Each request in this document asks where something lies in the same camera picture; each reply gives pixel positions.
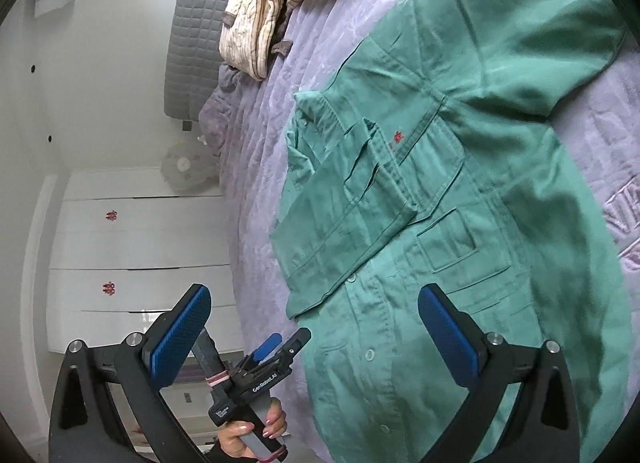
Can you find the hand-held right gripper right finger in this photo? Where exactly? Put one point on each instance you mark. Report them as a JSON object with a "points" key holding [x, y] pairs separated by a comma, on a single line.
{"points": [[445, 333]]}

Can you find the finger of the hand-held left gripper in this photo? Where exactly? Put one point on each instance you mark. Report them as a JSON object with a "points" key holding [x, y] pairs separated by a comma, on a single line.
{"points": [[267, 345], [297, 339]]}

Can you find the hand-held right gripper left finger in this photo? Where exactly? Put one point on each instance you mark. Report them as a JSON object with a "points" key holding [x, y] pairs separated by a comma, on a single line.
{"points": [[180, 333]]}

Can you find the green button-up shirt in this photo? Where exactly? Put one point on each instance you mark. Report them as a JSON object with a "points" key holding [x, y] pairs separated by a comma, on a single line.
{"points": [[450, 193]]}

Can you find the person's left forearm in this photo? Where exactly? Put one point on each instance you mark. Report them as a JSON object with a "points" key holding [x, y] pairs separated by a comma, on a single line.
{"points": [[215, 457]]}

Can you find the person's left hand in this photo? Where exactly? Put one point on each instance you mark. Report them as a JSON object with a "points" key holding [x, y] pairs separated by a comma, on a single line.
{"points": [[235, 443]]}

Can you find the red wardrobe sticker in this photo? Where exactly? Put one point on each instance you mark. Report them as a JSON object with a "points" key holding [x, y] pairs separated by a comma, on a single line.
{"points": [[108, 288], [111, 215]]}

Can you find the white wardrobe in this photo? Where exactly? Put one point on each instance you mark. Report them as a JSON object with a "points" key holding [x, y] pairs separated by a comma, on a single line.
{"points": [[100, 243]]}

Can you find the white standing fan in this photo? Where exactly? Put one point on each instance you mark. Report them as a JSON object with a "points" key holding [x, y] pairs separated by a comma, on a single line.
{"points": [[182, 165]]}

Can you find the grey cloth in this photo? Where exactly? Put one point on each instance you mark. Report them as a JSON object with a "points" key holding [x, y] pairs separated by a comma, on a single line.
{"points": [[232, 79]]}

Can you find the lilac plush blanket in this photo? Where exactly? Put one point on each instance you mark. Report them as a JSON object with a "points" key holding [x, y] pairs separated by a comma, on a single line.
{"points": [[310, 43]]}

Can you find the grey quilted headboard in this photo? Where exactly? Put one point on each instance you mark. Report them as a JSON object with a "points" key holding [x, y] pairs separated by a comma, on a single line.
{"points": [[200, 18]]}

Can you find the beige striped quilt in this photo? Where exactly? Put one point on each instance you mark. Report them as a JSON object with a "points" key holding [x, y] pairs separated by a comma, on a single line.
{"points": [[250, 18]]}

